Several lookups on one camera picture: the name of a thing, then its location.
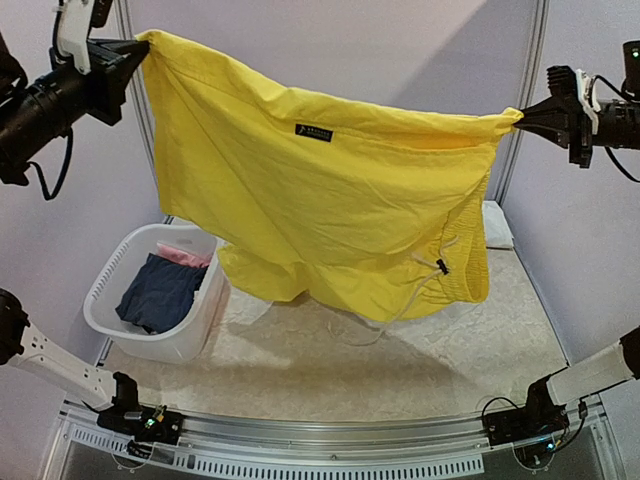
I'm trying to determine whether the white t-shirt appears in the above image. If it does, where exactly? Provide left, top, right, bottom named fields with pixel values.
left=482, top=201, right=514, bottom=250

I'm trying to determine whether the yellow garment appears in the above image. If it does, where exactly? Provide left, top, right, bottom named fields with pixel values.
left=141, top=30, right=522, bottom=323

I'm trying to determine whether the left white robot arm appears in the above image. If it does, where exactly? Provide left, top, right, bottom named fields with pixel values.
left=1, top=39, right=150, bottom=434

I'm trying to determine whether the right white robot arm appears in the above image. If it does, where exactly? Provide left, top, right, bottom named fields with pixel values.
left=504, top=133, right=639, bottom=404

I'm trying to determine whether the white plastic laundry basket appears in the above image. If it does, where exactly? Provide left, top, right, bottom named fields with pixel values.
left=83, top=224, right=224, bottom=364

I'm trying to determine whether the pink garment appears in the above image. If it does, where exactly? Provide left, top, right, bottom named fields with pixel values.
left=156, top=242, right=212, bottom=268

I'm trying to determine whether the dark blue garment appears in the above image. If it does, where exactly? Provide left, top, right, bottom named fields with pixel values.
left=115, top=253, right=207, bottom=335

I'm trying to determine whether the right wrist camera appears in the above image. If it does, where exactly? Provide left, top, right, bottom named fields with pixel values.
left=546, top=65, right=600, bottom=123

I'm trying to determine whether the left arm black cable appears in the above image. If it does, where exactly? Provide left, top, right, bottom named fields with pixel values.
left=24, top=127, right=75, bottom=202

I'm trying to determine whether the white drawstring cord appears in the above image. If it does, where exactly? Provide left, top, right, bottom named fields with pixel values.
left=324, top=234, right=461, bottom=347

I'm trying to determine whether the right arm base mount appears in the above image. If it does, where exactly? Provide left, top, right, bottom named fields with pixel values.
left=480, top=396, right=588, bottom=452

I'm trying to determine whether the front aluminium rail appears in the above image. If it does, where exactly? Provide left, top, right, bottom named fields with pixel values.
left=45, top=399, right=626, bottom=479

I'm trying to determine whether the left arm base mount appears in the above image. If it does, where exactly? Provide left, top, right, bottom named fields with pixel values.
left=97, top=372, right=186, bottom=445

